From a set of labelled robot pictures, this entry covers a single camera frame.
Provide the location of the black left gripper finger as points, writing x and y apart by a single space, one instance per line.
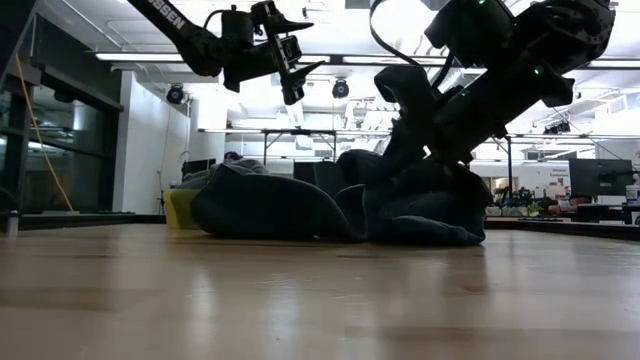
290 25
302 74

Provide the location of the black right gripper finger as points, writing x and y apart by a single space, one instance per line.
407 147

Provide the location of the dark grey garment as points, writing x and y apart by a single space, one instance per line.
265 205

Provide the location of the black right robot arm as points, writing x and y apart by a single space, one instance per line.
550 50

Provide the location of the black ceiling spotlight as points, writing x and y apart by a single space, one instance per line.
340 89
175 95

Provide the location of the person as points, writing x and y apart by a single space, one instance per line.
233 156
570 202

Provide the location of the long ceiling light bar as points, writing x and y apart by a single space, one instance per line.
140 57

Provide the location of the dark monitor pair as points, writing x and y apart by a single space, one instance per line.
200 166

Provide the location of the black ceiling light cluster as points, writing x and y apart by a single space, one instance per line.
557 128

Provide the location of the yellow-green cloth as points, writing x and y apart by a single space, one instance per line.
180 210

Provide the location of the black computer monitor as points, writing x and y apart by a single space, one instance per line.
600 177

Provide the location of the dark office desk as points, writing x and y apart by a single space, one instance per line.
605 214

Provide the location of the white container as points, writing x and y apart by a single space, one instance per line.
633 194

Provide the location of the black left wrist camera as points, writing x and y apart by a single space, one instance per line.
291 50

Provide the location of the white wall sign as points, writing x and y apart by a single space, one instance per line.
559 175

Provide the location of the black table frame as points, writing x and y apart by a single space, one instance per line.
575 230

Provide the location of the silver metal post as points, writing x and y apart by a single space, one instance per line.
12 225

